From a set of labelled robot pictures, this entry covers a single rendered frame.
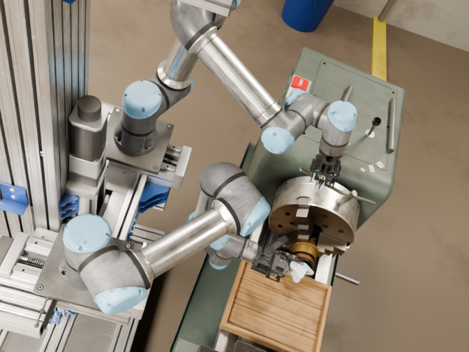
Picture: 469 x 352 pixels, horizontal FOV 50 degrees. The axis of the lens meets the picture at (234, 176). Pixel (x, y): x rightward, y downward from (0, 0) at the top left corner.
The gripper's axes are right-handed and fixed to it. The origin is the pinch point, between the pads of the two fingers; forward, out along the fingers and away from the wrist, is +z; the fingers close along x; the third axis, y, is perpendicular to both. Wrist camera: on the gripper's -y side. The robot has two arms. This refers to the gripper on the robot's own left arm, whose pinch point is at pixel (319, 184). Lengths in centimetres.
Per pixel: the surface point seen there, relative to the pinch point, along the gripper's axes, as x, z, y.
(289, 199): -8.3, 15.9, -2.9
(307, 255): 2.5, 24.5, 11.9
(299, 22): -43, 120, -256
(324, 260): 11, 52, -5
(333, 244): 10.5, 27.9, 2.6
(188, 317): -37, 75, 26
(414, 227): 73, 154, -109
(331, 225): 7.9, 21.8, -0.8
